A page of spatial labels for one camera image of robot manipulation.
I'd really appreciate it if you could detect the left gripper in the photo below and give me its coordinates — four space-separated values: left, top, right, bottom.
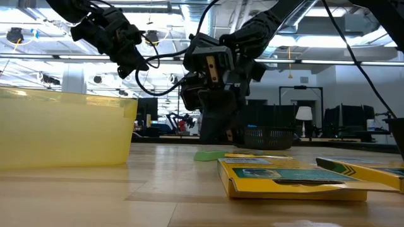
71 8 150 79

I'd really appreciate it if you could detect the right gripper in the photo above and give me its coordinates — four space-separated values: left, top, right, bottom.
183 33 250 144

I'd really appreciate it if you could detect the green eraser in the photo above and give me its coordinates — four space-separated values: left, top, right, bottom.
193 150 230 162

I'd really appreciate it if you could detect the yellow translucent plastic bin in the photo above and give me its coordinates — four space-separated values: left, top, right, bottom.
0 86 139 172

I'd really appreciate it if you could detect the black slotted plastic basket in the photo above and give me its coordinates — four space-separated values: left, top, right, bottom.
232 125 296 151

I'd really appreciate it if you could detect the black background panel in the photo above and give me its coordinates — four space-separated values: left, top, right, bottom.
324 105 376 136
242 103 297 129

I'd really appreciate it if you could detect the white shade table lamp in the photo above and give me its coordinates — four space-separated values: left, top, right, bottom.
295 106 314 138

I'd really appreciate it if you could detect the yellow hanging pendant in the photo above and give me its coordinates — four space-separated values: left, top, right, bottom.
287 47 294 79

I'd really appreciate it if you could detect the long ceiling light strip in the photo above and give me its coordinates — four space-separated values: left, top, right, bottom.
0 54 404 66

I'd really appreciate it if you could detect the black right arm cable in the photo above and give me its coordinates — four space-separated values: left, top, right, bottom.
134 0 222 97

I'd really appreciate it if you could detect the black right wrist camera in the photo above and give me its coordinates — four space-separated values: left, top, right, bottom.
179 72 205 112

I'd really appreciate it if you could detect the black metal station frame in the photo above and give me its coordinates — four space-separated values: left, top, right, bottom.
278 85 324 133

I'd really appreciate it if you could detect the black aluminium table frame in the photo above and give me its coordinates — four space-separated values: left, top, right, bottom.
131 135 404 154

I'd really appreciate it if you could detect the long black hanging cable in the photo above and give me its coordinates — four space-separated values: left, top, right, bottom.
320 0 398 119

